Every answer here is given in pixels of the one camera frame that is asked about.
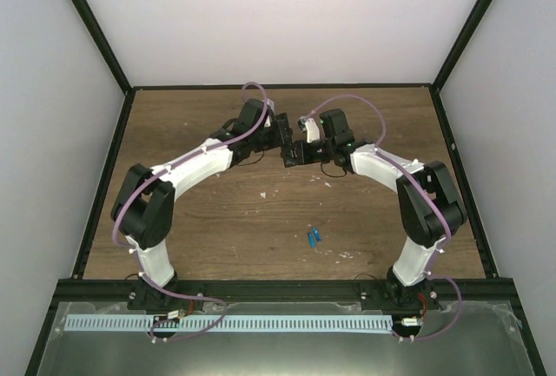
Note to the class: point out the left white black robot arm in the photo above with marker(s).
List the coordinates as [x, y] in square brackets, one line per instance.
[144, 207]

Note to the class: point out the grey metal front plate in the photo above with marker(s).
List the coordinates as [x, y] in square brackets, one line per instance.
[472, 338]

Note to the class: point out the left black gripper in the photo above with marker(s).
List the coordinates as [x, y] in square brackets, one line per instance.
[280, 138]

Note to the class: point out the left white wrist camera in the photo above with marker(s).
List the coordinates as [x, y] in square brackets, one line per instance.
[270, 114]

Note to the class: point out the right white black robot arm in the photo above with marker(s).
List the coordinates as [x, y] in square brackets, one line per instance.
[431, 210]

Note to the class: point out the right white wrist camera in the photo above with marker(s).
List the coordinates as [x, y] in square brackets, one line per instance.
[310, 128]

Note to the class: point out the blue battery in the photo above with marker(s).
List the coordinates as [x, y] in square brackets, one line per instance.
[316, 234]
[311, 240]

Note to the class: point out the blue battery right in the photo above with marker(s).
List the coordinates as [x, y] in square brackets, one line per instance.
[316, 234]

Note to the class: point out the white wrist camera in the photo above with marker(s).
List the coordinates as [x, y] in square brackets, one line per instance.
[270, 114]
[310, 128]

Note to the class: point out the black aluminium frame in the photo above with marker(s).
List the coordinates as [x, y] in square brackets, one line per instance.
[76, 288]

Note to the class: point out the black remote control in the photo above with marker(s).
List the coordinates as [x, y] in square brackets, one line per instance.
[293, 154]

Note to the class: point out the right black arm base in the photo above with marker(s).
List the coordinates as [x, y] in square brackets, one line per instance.
[389, 291]

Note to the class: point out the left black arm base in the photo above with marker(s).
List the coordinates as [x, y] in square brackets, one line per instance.
[147, 298]

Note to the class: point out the light blue slotted cable duct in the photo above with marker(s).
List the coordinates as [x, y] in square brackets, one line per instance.
[231, 324]

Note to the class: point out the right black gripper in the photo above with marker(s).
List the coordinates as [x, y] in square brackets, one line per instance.
[307, 159]

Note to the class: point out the blue battery left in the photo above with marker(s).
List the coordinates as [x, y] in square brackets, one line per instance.
[311, 240]

